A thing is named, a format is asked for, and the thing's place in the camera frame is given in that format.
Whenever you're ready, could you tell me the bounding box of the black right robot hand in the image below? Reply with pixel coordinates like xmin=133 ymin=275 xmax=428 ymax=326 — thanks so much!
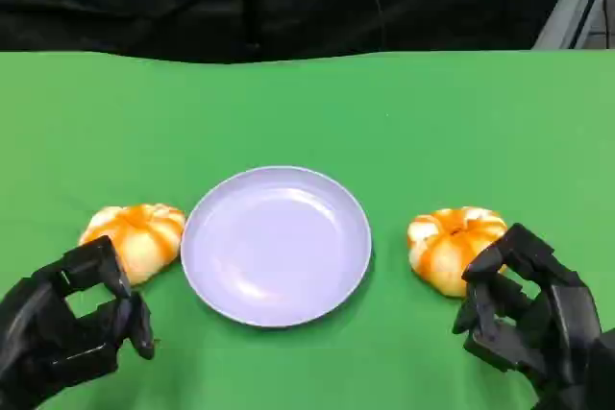
xmin=452 ymin=222 xmax=604 ymax=410

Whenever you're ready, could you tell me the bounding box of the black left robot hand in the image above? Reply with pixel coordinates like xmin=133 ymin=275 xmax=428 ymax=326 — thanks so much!
xmin=0 ymin=235 xmax=157 ymax=410

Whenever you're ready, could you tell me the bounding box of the orange and white bread roll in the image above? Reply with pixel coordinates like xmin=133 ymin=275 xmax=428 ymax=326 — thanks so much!
xmin=78 ymin=204 xmax=186 ymax=287
xmin=406 ymin=205 xmax=509 ymax=299

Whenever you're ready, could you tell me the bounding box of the lilac plate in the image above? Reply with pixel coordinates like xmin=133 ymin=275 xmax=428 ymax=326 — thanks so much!
xmin=180 ymin=164 xmax=374 ymax=329

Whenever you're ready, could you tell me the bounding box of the green table cloth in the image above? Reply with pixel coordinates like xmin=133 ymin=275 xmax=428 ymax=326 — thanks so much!
xmin=0 ymin=48 xmax=615 ymax=410

